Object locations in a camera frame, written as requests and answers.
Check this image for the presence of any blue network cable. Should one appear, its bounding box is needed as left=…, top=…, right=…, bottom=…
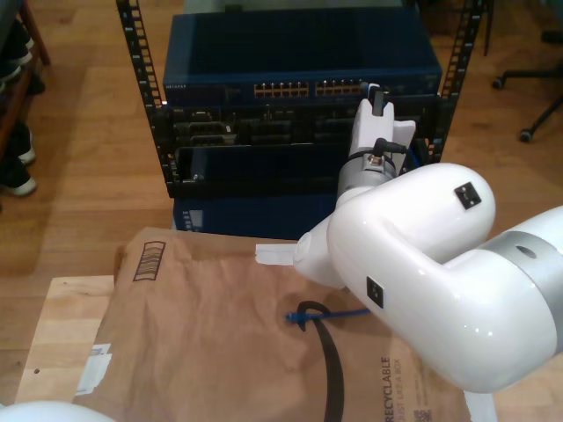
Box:
left=285, top=81, right=420, bottom=325

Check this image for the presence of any black rack server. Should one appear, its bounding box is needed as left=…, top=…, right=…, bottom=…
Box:
left=165, top=103, right=442, bottom=147

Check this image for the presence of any black rack shelf tray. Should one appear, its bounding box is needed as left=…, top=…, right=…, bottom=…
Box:
left=166, top=139, right=435, bottom=198

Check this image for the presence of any blue cabinet base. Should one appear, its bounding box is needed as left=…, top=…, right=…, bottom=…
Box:
left=171, top=193, right=343, bottom=242

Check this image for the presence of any dark furniture leg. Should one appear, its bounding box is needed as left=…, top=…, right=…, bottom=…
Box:
left=481, top=0, right=494, bottom=57

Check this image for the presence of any black office chair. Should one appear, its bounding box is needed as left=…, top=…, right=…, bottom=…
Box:
left=491, top=28, right=563, bottom=144

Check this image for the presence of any white tape strip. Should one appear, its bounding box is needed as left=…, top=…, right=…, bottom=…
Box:
left=254, top=244, right=301, bottom=266

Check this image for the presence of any brown paper mailer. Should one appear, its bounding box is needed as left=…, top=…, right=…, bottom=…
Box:
left=72, top=226, right=472, bottom=422

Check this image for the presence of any wooden shoe rack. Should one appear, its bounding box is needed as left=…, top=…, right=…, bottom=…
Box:
left=0, top=0, right=52, bottom=150

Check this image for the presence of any dark shoe white sole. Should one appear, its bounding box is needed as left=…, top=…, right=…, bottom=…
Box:
left=0, top=17, right=36, bottom=83
left=0, top=157, right=39, bottom=198
left=9, top=120, right=37, bottom=166

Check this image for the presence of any white label patch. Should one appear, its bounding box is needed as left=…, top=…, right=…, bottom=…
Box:
left=74, top=342, right=113, bottom=397

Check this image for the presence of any black camera cable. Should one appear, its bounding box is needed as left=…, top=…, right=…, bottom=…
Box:
left=372, top=137, right=410, bottom=155

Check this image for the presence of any blue network switch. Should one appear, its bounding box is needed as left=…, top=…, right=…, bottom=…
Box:
left=162, top=11, right=443, bottom=106

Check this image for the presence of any black server rack frame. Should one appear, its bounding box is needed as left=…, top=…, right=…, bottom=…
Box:
left=116, top=0, right=485, bottom=199

